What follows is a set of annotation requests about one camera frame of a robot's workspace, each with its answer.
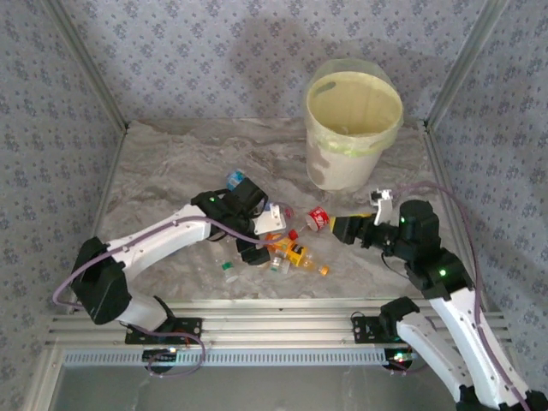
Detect small clear bottle green label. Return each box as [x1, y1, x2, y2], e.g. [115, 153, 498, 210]
[215, 256, 241, 284]

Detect clear cola bottle red label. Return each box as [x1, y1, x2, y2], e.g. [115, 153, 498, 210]
[287, 205, 331, 241]

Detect orange juice bottle yellow label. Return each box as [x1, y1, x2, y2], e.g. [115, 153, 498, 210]
[263, 232, 331, 277]

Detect cream white plastic bin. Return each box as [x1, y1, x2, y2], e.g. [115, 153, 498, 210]
[304, 70, 405, 193]

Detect yellow green bin liner bag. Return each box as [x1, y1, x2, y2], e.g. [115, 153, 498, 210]
[304, 58, 406, 158]

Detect water bottle blue label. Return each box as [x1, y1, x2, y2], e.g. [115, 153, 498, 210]
[224, 169, 247, 192]

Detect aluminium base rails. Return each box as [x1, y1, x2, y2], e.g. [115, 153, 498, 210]
[45, 297, 513, 348]

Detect right controller board with LED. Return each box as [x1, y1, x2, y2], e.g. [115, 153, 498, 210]
[383, 348, 419, 374]

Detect controller board with led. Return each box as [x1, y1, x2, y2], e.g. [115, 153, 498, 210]
[383, 348, 419, 374]
[142, 347, 181, 374]

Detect left controller board with LED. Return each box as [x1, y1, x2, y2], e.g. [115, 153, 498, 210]
[142, 347, 181, 374]

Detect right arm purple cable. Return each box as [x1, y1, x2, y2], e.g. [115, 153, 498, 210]
[384, 180, 532, 411]

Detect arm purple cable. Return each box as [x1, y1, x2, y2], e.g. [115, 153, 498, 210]
[384, 180, 532, 411]
[51, 200, 296, 378]

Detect right table edge rail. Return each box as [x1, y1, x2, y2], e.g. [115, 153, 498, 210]
[421, 122, 500, 313]

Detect table edge rail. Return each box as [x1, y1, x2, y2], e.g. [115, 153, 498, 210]
[421, 122, 500, 313]
[63, 126, 129, 318]

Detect grey slotted cable duct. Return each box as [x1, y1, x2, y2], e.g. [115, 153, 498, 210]
[62, 347, 423, 368]

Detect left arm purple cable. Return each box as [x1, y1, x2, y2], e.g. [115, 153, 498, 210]
[51, 200, 296, 378]

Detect left table edge rail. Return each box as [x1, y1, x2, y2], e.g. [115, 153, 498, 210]
[63, 126, 129, 318]

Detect right aluminium frame post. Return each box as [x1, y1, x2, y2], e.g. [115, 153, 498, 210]
[421, 0, 513, 129]

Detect aluminium frame post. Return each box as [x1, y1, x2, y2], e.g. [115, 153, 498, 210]
[421, 0, 513, 129]
[42, 0, 131, 132]

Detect left aluminium frame post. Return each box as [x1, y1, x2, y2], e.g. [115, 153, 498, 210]
[42, 0, 131, 132]

